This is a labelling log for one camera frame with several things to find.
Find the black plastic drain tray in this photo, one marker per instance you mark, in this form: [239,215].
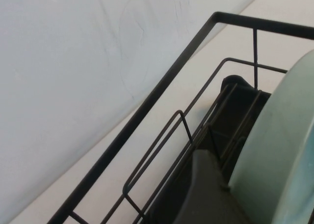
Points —
[235,111]

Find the light blue round plate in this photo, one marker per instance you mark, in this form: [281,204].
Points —
[277,145]

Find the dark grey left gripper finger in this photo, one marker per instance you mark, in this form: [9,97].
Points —
[208,197]

